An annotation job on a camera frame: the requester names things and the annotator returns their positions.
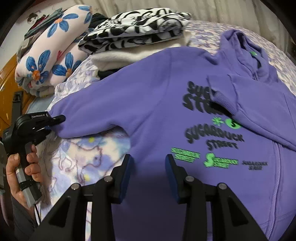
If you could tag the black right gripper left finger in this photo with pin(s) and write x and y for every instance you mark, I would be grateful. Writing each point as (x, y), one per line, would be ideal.
(67, 218)

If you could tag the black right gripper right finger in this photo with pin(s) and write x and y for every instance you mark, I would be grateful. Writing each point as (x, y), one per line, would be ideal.
(230, 218)

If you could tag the purple printed hoodie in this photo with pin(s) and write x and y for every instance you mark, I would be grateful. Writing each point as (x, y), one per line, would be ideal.
(175, 120)

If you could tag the left hand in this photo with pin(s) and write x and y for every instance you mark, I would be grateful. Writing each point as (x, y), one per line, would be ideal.
(24, 176)

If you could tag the purple cat print blanket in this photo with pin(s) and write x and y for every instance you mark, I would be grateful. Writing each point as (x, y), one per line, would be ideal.
(92, 152)

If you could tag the blue flower white quilt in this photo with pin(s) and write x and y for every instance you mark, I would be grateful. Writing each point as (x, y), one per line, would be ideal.
(54, 55)

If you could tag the cream folded garment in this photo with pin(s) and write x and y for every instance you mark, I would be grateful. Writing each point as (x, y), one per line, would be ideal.
(114, 59)

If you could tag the black white patterned garment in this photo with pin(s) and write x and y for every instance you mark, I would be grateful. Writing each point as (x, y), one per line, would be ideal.
(136, 28)

